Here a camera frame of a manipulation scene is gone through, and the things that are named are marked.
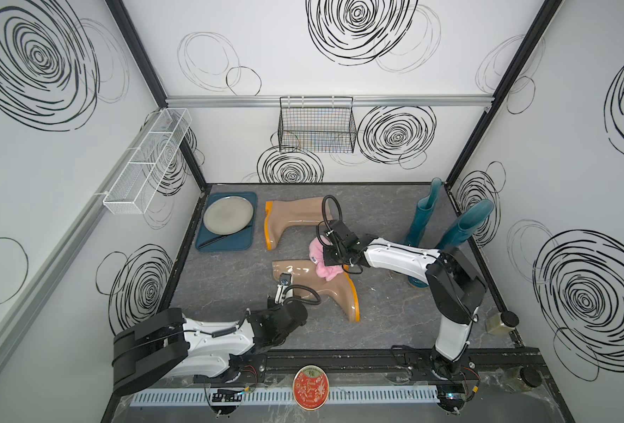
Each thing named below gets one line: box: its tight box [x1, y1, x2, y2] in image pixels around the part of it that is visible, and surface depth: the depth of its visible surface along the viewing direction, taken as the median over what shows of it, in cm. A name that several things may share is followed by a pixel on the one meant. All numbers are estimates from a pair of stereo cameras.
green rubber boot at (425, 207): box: [401, 177, 443, 248], surface depth 87 cm
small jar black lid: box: [485, 310, 520, 335], surface depth 77 cm
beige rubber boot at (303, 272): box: [271, 259, 361, 324], surface depth 86 cm
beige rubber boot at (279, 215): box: [264, 196, 326, 251], surface depth 104 cm
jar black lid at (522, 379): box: [505, 365, 543, 393], surface depth 67 cm
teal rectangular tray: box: [195, 191, 258, 253], surface depth 104 cm
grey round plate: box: [202, 195, 254, 236], surface depth 110 cm
